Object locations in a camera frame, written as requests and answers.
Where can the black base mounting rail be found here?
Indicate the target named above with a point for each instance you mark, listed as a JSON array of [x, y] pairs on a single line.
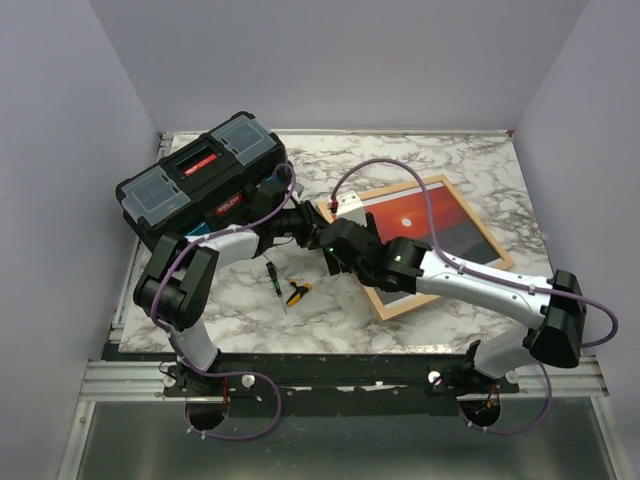
[[328, 385]]

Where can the black plastic toolbox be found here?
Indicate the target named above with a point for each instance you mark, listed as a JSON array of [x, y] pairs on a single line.
[[203, 186]]

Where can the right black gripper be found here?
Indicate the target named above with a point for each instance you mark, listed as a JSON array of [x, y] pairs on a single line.
[[333, 265]]

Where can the green black screwdriver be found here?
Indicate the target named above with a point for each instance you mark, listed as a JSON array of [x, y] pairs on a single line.
[[272, 271]]

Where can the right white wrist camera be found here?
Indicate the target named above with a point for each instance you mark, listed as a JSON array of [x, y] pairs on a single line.
[[348, 205]]

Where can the yellow black hex key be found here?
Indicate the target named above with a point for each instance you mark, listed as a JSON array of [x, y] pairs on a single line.
[[300, 290]]

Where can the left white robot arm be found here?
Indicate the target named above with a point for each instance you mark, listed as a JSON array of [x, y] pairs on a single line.
[[174, 287]]

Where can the aluminium extrusion rail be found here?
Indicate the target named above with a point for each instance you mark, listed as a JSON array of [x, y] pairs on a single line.
[[106, 381]]

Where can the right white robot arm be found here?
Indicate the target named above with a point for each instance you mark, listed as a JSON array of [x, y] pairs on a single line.
[[550, 312]]

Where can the wooden picture frame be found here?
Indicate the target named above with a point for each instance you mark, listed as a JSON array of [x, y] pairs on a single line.
[[400, 210]]

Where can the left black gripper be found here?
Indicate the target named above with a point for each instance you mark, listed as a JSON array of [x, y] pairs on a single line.
[[310, 218]]

